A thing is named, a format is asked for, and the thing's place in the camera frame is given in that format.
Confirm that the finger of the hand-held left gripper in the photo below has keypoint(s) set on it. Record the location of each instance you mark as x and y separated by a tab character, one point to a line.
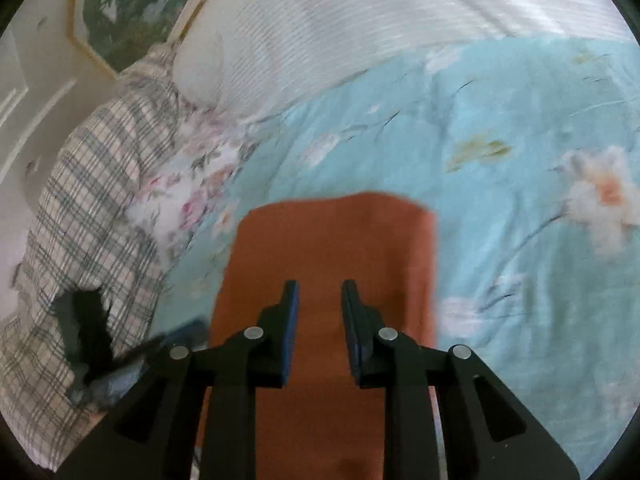
187	331

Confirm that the white door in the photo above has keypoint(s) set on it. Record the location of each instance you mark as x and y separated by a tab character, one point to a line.
20	100

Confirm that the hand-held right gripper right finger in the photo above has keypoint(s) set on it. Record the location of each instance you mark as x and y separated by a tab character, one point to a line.
351	330

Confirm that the plaid blanket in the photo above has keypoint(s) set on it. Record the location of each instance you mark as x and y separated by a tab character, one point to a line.
90	200

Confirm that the light blue floral bedsheet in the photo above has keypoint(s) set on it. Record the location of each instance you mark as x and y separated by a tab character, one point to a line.
500	160

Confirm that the white pink floral pillow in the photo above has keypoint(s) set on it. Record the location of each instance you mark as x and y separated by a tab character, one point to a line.
185	195

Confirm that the framed green wall picture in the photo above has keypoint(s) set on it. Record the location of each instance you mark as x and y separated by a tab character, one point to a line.
130	5

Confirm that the orange-brown patterned sweater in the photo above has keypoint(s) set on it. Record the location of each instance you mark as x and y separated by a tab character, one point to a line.
325	240

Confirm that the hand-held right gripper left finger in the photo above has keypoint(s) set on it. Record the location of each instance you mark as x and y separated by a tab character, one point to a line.
290	330

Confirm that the white striped pillow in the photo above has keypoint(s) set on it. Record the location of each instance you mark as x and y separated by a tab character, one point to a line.
350	25

